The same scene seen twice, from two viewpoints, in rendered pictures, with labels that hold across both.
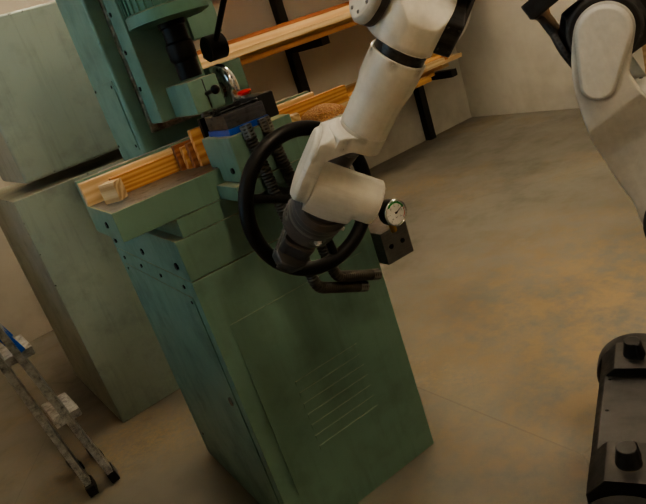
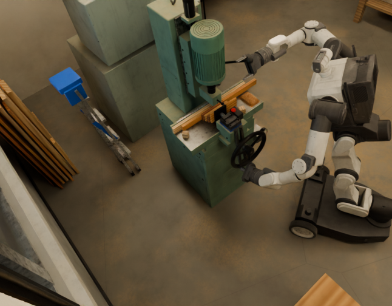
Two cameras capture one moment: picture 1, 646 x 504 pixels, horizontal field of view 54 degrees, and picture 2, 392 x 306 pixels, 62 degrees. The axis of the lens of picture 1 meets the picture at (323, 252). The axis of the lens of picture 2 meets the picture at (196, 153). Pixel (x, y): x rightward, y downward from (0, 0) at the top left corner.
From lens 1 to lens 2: 141 cm
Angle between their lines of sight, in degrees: 35
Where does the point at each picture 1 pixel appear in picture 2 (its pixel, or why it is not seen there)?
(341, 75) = not seen: outside the picture
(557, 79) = not seen: outside the picture
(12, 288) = (55, 54)
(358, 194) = (275, 187)
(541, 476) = (281, 197)
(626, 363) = (314, 176)
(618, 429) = (307, 199)
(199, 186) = (213, 137)
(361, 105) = (286, 181)
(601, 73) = (341, 150)
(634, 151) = (340, 160)
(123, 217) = (193, 151)
